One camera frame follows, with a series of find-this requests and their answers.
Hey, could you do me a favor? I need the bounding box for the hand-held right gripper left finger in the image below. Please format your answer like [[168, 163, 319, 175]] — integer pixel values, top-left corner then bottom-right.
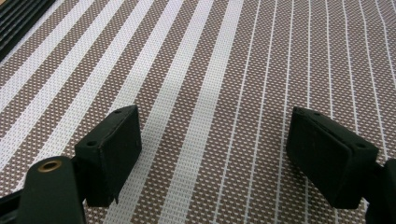
[[74, 105, 143, 208]]

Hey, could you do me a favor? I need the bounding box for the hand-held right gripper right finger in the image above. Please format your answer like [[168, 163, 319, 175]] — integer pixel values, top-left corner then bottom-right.
[[286, 105, 380, 209]]

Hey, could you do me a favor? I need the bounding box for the bundle of black chopsticks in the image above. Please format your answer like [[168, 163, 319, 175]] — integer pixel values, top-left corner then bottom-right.
[[0, 0, 58, 63]]

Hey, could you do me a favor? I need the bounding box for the striped woven placemat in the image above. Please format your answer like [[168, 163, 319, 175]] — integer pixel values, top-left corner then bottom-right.
[[0, 0, 396, 224]]

